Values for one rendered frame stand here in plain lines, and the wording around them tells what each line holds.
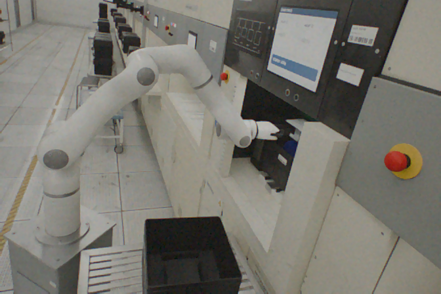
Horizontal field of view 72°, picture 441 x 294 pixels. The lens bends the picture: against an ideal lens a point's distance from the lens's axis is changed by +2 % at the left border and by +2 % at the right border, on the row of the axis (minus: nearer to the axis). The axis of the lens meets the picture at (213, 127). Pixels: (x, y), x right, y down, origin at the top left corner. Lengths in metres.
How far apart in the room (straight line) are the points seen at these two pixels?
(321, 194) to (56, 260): 0.91
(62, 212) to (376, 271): 1.00
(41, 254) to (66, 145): 0.42
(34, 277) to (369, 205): 1.16
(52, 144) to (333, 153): 0.82
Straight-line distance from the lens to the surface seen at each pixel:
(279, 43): 1.07
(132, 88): 0.99
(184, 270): 1.18
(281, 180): 1.40
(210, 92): 1.11
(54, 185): 1.19
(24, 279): 1.46
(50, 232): 1.32
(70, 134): 1.07
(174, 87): 2.88
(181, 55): 1.05
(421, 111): 0.67
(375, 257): 0.79
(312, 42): 0.93
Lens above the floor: 1.64
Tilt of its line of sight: 22 degrees down
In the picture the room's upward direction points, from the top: 9 degrees clockwise
